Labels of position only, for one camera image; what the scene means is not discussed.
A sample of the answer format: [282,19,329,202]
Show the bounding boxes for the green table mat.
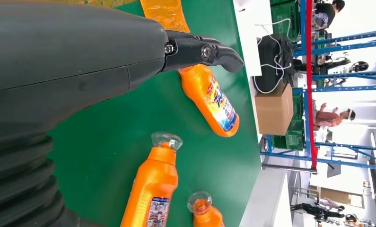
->
[46,0,263,227]

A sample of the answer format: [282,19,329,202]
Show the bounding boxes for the brown cardboard box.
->
[254,83,294,136]

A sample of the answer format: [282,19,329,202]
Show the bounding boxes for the green plastic crate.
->
[271,0,301,34]
[271,94,305,151]

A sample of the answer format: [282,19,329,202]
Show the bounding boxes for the blue metal rack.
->
[260,0,376,171]

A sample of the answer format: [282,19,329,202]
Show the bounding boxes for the white side table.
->
[239,163,317,227]

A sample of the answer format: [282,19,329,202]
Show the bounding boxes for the red pole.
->
[305,0,318,170]

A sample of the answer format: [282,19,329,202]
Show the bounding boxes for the person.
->
[313,0,346,32]
[313,100,356,131]

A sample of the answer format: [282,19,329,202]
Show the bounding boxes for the steel frame rail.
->
[261,163,318,175]

